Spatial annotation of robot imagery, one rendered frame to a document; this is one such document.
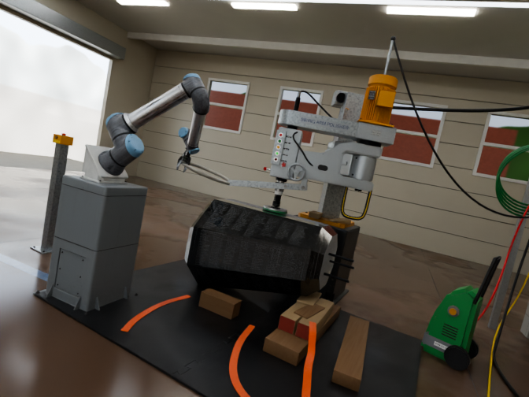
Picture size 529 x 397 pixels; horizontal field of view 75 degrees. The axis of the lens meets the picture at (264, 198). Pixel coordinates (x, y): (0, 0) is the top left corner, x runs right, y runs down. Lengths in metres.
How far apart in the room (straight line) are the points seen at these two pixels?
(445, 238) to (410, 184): 1.44
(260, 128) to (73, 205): 7.59
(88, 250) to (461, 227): 7.89
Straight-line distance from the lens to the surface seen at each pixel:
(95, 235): 2.50
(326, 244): 2.70
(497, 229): 9.14
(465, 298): 3.05
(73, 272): 2.69
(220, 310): 2.76
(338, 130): 2.95
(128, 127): 2.58
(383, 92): 2.98
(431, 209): 8.92
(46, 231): 3.79
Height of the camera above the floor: 1.19
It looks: 5 degrees down
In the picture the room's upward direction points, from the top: 12 degrees clockwise
